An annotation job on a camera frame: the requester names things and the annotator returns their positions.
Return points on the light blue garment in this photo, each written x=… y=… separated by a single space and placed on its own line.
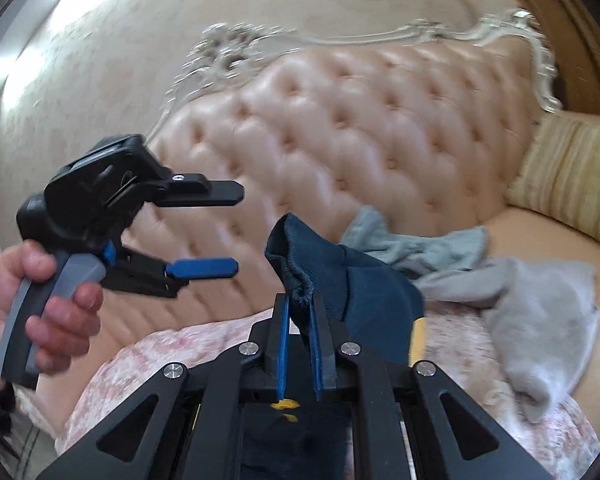
x=430 y=255

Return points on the beige tufted leather sofa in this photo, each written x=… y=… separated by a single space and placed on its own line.
x=355 y=135

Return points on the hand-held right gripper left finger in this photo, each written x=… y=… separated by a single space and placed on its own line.
x=281 y=345

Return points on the grey garment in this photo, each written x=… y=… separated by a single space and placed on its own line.
x=540 y=320

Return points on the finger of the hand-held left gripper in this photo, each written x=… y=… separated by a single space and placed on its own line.
x=205 y=267
x=210 y=192

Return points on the person's left hand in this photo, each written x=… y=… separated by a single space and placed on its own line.
x=55 y=320

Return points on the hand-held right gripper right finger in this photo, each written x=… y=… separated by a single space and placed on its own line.
x=316 y=350

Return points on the pink floral blanket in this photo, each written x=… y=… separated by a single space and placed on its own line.
x=145 y=360

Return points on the navy sweatshirt with yellow print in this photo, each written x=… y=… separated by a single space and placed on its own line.
x=375 y=300

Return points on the brown patterned curtain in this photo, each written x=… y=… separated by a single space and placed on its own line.
x=570 y=35

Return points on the striped fringed pillow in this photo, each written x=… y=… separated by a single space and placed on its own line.
x=570 y=180

